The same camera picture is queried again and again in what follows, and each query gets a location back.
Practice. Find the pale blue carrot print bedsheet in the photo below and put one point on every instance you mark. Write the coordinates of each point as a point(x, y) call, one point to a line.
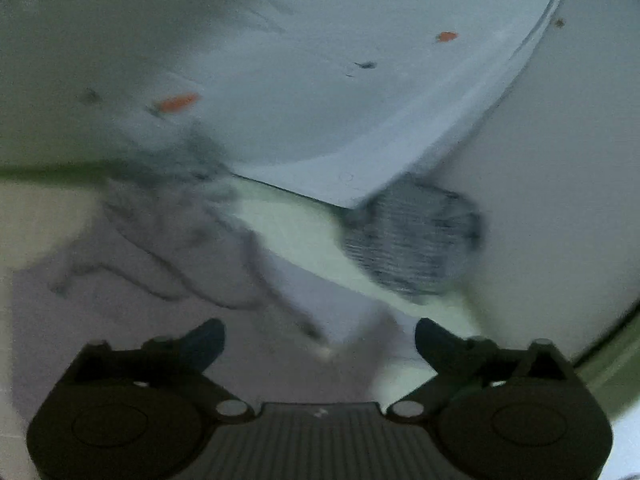
point(300, 85)

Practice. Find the pale grey printed shirt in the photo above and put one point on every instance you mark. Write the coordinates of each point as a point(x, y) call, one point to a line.
point(175, 240)

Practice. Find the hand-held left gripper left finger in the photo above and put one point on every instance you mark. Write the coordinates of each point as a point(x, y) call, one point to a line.
point(207, 342)

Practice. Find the blue white striped shirt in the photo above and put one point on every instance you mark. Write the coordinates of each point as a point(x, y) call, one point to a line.
point(415, 240)

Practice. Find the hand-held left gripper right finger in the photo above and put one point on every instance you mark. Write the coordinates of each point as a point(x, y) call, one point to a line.
point(435, 342)

